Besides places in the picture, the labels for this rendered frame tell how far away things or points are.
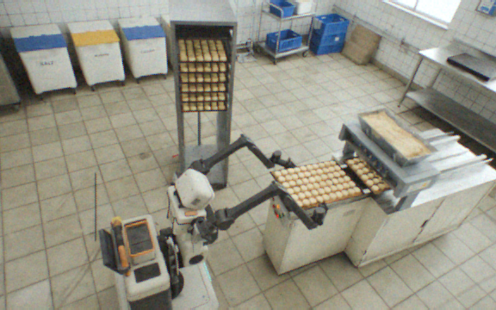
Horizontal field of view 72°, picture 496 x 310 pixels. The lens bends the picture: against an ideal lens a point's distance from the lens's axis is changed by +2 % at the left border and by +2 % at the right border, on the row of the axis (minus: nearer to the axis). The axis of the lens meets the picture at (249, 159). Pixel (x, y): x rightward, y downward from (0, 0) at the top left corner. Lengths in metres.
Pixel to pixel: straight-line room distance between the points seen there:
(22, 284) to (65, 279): 0.30
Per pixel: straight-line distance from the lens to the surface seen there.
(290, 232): 2.55
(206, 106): 3.01
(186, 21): 2.59
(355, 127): 2.85
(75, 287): 3.24
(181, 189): 1.99
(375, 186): 2.78
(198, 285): 2.74
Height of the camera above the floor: 2.71
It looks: 42 degrees down
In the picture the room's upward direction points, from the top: 7 degrees clockwise
